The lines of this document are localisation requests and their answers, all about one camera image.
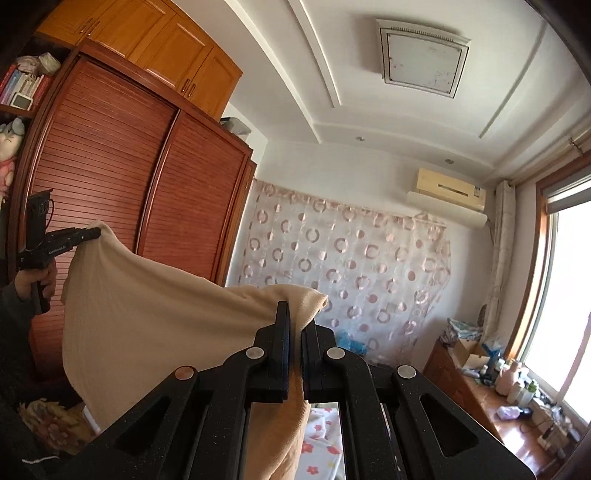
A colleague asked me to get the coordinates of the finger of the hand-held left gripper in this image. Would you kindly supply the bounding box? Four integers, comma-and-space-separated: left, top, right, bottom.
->
69, 227, 101, 246

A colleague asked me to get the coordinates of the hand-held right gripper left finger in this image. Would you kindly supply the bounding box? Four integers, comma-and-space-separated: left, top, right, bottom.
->
58, 301, 291, 480

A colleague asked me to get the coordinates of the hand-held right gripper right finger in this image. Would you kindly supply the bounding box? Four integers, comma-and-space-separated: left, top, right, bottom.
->
301, 323, 536, 480

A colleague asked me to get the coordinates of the beige printed t-shirt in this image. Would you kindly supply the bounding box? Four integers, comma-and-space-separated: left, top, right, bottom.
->
61, 222, 329, 480

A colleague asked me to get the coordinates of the person's left hand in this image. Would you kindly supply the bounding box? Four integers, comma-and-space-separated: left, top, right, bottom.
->
16, 265, 57, 302

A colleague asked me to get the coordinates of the blue box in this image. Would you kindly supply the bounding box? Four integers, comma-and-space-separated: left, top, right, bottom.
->
335, 330, 370, 365

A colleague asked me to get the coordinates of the wooden slatted wardrobe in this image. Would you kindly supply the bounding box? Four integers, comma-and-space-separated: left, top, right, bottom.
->
7, 39, 257, 384

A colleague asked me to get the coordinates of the grey pink plush toy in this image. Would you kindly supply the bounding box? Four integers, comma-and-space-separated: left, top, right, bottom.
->
0, 117, 26, 204

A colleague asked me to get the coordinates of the circle-patterned sheer curtain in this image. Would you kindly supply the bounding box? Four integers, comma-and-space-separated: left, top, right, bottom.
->
238, 180, 451, 365

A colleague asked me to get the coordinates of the stack of folded cloths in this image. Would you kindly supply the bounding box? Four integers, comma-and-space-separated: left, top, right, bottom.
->
441, 318, 483, 344

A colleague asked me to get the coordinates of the row of books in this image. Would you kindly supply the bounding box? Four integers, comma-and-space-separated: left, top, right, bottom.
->
0, 65, 52, 106

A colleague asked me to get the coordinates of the cardboard box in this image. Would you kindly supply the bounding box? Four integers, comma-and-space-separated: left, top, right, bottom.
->
457, 339, 490, 370

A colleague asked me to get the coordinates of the wooden sideboard cabinet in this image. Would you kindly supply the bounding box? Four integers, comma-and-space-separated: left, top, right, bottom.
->
422, 342, 591, 467

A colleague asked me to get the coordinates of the fluffy floral blanket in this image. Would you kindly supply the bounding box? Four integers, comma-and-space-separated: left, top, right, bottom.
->
21, 399, 100, 455

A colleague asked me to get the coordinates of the white box on wardrobe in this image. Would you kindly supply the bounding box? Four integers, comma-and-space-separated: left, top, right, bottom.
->
221, 117, 252, 138

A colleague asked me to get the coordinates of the pink bottle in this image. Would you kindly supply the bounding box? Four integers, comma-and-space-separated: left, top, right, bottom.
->
496, 362, 522, 395

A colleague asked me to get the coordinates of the light wooden overhead cabinet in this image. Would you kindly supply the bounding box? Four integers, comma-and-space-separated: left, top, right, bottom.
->
37, 0, 244, 121

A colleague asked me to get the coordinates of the white window curtain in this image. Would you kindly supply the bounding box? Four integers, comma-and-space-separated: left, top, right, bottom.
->
482, 180, 515, 337

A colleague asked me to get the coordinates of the window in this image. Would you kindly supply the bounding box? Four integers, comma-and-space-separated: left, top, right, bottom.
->
508, 166, 591, 439

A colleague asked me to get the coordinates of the square ceiling lamp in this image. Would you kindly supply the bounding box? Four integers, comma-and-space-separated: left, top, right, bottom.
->
375, 18, 472, 97

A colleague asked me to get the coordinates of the wall air conditioner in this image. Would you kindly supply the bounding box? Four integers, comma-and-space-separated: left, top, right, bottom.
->
406, 168, 488, 227

